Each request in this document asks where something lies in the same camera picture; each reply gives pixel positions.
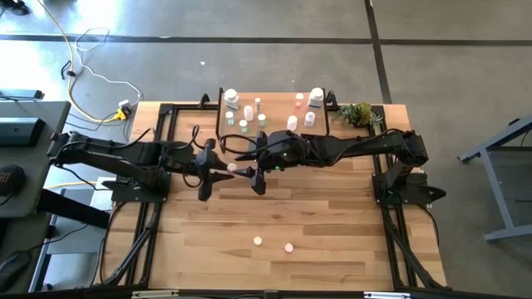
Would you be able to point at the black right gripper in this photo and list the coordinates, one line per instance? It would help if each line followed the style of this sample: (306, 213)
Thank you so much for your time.
(287, 151)

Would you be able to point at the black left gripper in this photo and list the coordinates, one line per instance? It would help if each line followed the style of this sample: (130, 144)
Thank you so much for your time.
(206, 170)

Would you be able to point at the large white labelled bottle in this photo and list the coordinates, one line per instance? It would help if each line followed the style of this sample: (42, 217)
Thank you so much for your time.
(231, 99)
(316, 97)

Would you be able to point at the yellow transparent pill bottle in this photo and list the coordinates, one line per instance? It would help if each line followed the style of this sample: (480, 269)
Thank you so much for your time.
(257, 240)

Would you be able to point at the salmon pink pill bottle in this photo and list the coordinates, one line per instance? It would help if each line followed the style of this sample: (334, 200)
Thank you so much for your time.
(299, 100)

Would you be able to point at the pink-white cap front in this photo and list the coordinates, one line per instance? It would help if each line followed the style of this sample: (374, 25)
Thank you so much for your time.
(289, 247)

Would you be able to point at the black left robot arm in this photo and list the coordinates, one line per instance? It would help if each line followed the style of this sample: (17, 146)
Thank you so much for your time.
(124, 151)

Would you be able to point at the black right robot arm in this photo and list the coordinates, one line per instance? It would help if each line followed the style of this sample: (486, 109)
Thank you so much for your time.
(365, 145)

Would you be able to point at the yellow power plug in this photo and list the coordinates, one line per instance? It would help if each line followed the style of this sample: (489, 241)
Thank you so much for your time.
(120, 114)

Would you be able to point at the white power adapter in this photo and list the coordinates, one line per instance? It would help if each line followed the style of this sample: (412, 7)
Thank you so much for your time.
(124, 104)

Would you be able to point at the small green potted plant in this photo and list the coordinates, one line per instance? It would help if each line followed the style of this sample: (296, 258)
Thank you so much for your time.
(358, 114)

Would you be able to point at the silver aluminium bar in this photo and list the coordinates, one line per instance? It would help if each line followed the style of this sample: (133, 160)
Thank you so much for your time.
(386, 295)
(154, 294)

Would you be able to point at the black desk support beam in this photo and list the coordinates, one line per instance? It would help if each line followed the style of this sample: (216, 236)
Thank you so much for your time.
(75, 209)

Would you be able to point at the grey floor plate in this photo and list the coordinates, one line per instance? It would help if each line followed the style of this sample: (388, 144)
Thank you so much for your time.
(75, 241)

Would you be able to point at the grey desk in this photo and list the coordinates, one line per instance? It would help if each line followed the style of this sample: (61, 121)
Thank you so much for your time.
(41, 166)

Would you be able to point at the black rectangular box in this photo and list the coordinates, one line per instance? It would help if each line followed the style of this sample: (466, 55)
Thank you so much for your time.
(21, 132)

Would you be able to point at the black computer mouse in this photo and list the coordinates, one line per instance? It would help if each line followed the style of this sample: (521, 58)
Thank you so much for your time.
(12, 268)

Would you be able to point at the black floor object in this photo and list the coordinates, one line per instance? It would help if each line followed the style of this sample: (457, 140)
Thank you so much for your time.
(14, 7)

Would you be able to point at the wooden shelf with black frame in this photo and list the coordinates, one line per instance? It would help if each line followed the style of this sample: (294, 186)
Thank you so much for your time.
(276, 110)

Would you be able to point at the black metal rig frame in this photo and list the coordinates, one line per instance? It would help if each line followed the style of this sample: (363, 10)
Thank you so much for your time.
(166, 111)

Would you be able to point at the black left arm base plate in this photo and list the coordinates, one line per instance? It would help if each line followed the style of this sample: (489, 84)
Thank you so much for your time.
(124, 193)

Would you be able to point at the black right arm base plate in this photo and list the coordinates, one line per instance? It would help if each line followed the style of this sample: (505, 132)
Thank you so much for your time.
(420, 193)

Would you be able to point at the blue-grey table frame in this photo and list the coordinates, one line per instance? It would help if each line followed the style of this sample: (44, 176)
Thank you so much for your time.
(495, 187)

